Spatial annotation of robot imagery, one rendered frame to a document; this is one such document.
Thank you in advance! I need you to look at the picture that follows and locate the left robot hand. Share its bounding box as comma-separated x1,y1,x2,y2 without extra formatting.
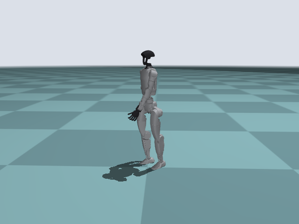
128,105,141,121

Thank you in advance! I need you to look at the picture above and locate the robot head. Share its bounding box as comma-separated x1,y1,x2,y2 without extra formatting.
141,50,155,69

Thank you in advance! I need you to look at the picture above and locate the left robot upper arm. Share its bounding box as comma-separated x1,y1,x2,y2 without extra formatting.
143,70,158,94

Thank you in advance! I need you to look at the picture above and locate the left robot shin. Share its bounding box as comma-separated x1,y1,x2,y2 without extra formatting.
155,135,164,163

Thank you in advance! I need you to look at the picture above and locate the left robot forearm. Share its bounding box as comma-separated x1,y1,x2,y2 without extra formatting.
138,89,151,111

